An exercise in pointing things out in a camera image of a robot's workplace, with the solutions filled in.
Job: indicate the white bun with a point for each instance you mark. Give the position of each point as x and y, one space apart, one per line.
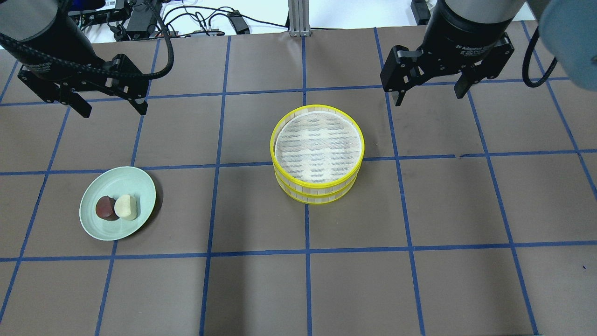
126 207

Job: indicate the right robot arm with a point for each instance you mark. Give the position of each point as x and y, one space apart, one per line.
565 35

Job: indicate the brown bun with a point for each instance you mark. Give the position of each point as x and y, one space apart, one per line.
105 208

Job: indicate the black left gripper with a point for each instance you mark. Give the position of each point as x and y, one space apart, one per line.
44 44

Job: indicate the black power adapter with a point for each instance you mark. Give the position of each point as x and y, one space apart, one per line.
238 23

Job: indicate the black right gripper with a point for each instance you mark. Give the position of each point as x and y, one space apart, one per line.
459 35

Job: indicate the light green plate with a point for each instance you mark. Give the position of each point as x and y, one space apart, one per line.
114 183

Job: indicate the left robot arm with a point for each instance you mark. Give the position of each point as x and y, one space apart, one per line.
39 32

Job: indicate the aluminium frame post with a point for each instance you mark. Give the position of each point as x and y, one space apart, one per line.
298 18

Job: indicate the yellow steamer layer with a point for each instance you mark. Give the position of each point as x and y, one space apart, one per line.
316 147
315 195

